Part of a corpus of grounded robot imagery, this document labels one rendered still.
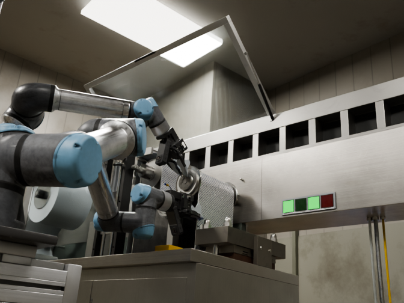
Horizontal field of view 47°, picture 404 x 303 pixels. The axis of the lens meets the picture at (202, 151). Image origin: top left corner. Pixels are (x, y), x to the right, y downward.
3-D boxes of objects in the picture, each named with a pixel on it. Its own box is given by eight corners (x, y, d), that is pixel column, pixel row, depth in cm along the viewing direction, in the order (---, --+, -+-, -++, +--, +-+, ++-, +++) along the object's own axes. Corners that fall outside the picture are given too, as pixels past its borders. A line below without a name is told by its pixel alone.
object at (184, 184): (175, 187, 199) (182, 171, 200) (179, 188, 200) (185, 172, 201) (187, 191, 193) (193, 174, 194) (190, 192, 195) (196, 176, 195)
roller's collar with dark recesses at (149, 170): (136, 177, 214) (137, 165, 216) (145, 181, 218) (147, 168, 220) (145, 175, 210) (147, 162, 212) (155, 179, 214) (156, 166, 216)
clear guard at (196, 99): (89, 87, 279) (89, 87, 279) (130, 157, 293) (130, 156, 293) (225, 23, 213) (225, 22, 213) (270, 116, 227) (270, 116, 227)
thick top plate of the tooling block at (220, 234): (195, 244, 179) (195, 229, 181) (254, 260, 206) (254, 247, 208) (227, 241, 169) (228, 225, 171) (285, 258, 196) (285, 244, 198)
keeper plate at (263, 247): (253, 265, 178) (254, 236, 182) (267, 269, 185) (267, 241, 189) (258, 264, 176) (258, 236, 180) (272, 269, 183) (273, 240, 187)
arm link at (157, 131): (159, 125, 185) (145, 130, 190) (165, 136, 186) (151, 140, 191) (169, 117, 190) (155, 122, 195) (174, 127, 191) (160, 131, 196)
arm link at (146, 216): (125, 239, 169) (130, 210, 173) (156, 240, 168) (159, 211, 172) (119, 235, 162) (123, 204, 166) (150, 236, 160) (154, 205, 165)
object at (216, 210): (195, 234, 186) (198, 190, 193) (231, 244, 202) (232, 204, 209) (196, 234, 186) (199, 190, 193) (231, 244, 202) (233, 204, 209)
